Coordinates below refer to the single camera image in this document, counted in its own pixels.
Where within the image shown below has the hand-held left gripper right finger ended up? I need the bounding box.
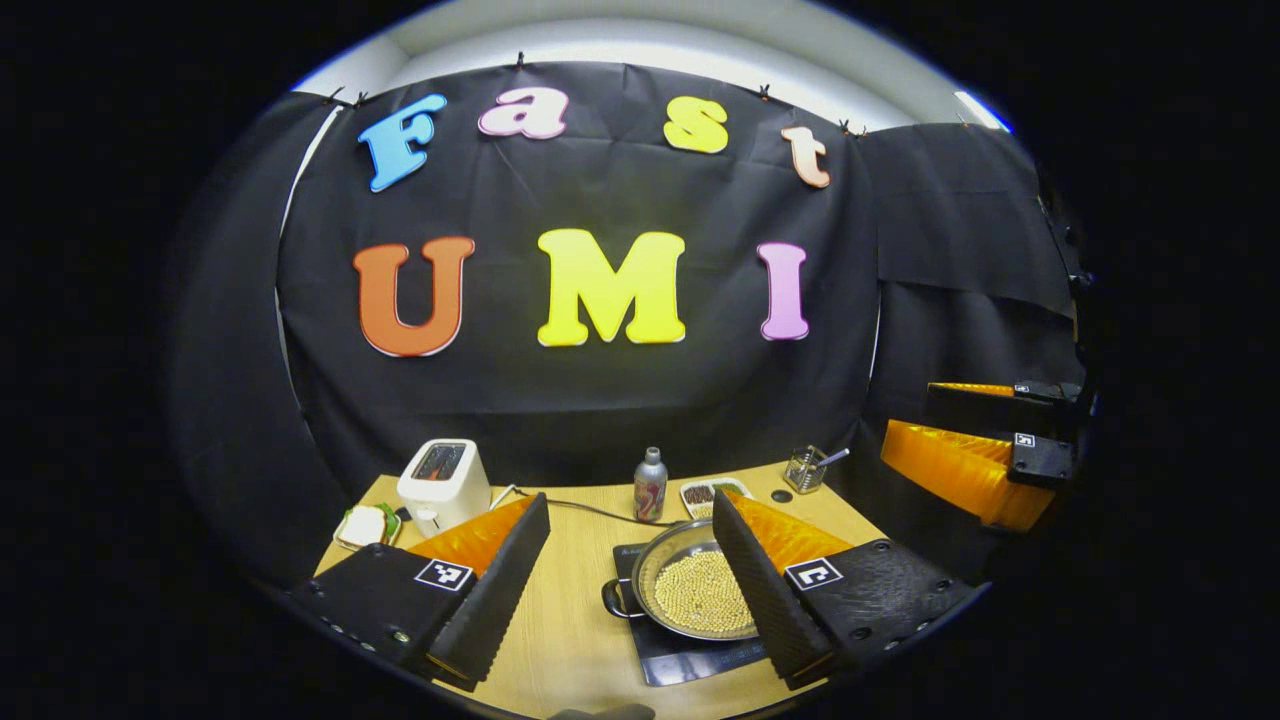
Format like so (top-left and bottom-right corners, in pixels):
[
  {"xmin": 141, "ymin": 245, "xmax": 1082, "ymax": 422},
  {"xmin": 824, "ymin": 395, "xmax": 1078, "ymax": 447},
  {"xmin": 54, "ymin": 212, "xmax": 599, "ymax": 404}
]
[{"xmin": 712, "ymin": 488, "xmax": 991, "ymax": 691}]

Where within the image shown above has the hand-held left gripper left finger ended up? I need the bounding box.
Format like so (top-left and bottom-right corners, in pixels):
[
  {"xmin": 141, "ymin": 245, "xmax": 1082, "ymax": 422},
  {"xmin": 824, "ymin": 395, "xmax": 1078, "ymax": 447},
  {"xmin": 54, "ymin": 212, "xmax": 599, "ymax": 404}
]
[{"xmin": 290, "ymin": 492, "xmax": 553, "ymax": 691}]

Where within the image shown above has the black induction cooktop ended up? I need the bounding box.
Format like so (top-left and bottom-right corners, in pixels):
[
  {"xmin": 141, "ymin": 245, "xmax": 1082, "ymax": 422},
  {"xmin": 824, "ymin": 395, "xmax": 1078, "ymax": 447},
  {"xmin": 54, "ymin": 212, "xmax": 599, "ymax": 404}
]
[{"xmin": 612, "ymin": 543, "xmax": 776, "ymax": 688}]

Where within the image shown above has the steel pot with black handle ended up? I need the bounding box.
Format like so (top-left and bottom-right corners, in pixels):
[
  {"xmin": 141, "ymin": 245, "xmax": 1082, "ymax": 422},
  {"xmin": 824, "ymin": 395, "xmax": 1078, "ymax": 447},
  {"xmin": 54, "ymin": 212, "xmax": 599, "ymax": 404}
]
[{"xmin": 601, "ymin": 518, "xmax": 761, "ymax": 642}]

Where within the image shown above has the pile of soybeans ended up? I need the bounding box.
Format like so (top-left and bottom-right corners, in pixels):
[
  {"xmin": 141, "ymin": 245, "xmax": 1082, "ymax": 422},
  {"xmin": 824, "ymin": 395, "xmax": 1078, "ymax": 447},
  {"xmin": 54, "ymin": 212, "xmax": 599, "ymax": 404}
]
[{"xmin": 653, "ymin": 550, "xmax": 753, "ymax": 633}]

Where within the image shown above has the white toaster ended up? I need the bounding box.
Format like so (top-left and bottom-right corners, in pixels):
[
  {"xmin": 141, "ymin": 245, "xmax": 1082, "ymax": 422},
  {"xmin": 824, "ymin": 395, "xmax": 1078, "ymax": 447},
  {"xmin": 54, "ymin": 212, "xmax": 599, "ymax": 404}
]
[{"xmin": 396, "ymin": 438, "xmax": 492, "ymax": 538}]

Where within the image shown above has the white divided bean dish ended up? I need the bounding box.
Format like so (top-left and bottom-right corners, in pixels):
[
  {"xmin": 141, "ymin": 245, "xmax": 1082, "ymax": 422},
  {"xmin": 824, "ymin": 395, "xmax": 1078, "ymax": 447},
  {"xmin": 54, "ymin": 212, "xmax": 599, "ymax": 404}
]
[{"xmin": 680, "ymin": 477, "xmax": 753, "ymax": 521}]

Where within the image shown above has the sandwich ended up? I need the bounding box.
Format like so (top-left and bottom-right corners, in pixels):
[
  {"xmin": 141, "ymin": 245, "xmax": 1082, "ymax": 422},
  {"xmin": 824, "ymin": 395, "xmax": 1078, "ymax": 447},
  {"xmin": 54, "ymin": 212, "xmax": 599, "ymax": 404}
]
[{"xmin": 345, "ymin": 505, "xmax": 399, "ymax": 546}]

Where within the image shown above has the pale green tray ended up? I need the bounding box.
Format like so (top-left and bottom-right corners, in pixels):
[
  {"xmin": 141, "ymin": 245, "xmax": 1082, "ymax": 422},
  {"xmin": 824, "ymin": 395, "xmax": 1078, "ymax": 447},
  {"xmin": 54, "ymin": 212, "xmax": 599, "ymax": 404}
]
[{"xmin": 333, "ymin": 503, "xmax": 404, "ymax": 553}]

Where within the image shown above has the silver drink bottle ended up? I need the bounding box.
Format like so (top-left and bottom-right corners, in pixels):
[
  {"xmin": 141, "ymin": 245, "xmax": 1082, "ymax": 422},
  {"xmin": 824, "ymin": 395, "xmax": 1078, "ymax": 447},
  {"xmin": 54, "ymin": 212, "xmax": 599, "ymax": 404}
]
[{"xmin": 633, "ymin": 446, "xmax": 669, "ymax": 524}]

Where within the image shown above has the ceiling light panel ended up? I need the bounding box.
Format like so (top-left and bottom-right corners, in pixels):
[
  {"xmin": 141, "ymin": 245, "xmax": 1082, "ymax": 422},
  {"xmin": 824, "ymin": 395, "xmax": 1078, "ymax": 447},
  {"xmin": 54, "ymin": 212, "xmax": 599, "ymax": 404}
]
[{"xmin": 955, "ymin": 90, "xmax": 1011, "ymax": 133}]

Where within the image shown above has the black power cable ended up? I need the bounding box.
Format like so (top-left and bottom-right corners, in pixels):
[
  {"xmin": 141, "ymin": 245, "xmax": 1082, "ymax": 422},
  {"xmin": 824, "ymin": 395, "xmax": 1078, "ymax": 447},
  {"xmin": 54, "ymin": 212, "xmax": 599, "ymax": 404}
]
[{"xmin": 490, "ymin": 485, "xmax": 683, "ymax": 528}]

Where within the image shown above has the wire mesh holder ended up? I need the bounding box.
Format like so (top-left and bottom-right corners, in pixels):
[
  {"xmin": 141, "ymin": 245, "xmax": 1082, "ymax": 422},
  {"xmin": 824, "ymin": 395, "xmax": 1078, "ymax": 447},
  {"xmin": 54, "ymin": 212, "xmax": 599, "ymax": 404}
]
[{"xmin": 784, "ymin": 445, "xmax": 829, "ymax": 495}]

